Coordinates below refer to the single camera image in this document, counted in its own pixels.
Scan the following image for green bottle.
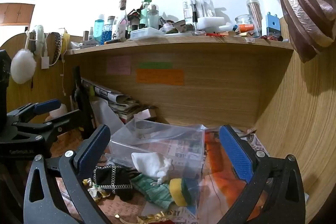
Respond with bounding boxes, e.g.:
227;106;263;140
139;0;153;29

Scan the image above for black studded headband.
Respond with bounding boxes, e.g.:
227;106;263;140
50;31;63;66

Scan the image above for black pouch with chain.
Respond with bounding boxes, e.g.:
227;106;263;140
93;165;135;201

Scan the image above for white box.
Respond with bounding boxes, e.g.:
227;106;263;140
197;16;226;31

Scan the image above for green cloth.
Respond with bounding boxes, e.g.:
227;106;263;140
130;174;174;210

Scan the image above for orange cloth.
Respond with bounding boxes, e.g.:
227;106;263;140
203;132;265;216

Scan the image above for stack of newspapers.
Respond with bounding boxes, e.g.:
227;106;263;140
81;77;158;123

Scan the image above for white sock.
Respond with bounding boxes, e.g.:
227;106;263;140
131;152;174;186

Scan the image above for clear plastic container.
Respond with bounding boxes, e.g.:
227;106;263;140
109;117;206;180

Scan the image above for wooden shelf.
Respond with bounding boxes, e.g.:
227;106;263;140
64;32;295;57

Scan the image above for yellow green sponge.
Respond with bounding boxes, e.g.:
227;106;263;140
169;177;200;207

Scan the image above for glass jar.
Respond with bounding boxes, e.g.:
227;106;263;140
235;14;254;32

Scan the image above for yellow headband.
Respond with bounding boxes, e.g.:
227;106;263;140
61;29;71;54

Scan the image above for green sticky note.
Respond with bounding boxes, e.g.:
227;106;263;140
138;62;174;70

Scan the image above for clear lidded plastic box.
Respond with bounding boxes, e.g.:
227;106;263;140
130;27;165;40

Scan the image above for white plastic bottle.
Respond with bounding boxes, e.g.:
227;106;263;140
49;104;68;120

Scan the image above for blue box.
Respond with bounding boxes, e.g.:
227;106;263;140
265;12;281;38

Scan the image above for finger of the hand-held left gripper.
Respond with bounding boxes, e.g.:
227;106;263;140
6;109;84;153
7;98;62;124

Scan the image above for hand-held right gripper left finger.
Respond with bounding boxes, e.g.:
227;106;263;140
23;124;114;224

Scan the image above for pink sticky note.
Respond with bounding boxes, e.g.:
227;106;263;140
106;55;132;75

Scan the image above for blue bead jar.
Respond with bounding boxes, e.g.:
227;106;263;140
102;24;113;44

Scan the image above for frosted clear bottle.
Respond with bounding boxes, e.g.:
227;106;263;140
147;4;160;30

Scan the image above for wooden cabinet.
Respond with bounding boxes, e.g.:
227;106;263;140
0;3;35;25

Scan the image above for tall clear stick container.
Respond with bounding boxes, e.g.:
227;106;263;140
246;0;263;37

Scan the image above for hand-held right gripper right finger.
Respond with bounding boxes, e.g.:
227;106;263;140
218;124;306;224

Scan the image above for orange sticky note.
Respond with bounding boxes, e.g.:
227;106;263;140
136;69;185;86

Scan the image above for clear glass corked bottle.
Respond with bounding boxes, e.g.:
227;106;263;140
115;0;129;40

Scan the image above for white fluffy pompom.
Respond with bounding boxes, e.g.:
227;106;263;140
10;49;37;84

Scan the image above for gold fabric scrunchie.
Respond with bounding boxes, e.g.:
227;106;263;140
83;178;108;204

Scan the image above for white fluffy headband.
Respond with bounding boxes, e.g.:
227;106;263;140
34;25;46;57

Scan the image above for brown hats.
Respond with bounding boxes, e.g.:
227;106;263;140
278;0;336;64

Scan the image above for blue liquid bottle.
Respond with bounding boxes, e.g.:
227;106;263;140
94;14;105;45

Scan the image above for nail polish bottle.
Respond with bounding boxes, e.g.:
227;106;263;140
159;17;173;33

